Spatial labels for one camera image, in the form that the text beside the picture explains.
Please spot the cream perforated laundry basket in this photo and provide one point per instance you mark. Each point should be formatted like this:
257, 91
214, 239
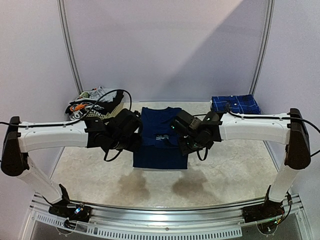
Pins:
102, 112

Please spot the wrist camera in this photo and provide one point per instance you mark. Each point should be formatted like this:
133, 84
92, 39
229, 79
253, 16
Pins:
124, 124
185, 124

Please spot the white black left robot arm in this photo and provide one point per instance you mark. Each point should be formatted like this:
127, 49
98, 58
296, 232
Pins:
23, 137

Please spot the black white orange printed shirt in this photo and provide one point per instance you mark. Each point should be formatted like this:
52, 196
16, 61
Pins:
74, 108

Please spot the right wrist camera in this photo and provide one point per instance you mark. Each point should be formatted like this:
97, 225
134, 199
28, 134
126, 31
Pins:
185, 124

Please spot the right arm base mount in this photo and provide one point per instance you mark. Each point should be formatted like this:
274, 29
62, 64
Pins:
267, 209

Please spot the blue plaid flannel shirt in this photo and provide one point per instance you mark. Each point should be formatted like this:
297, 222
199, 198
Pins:
242, 104

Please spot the grey garment in basket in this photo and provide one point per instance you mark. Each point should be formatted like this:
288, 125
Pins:
98, 93

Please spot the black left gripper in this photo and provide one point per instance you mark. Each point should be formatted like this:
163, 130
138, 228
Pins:
135, 146

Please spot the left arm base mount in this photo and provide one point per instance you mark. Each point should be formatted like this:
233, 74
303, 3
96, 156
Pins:
71, 211

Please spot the aluminium front rail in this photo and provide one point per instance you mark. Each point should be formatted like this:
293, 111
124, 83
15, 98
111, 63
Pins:
221, 222

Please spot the solid blue garment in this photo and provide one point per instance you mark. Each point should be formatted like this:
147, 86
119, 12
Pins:
159, 148

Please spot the black garment in basket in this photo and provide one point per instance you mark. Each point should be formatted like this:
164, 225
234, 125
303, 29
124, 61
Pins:
110, 105

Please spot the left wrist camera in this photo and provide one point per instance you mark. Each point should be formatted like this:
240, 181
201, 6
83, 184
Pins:
124, 124

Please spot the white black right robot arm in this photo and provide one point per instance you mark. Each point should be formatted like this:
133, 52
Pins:
287, 129

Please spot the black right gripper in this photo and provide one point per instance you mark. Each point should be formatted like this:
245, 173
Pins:
184, 147

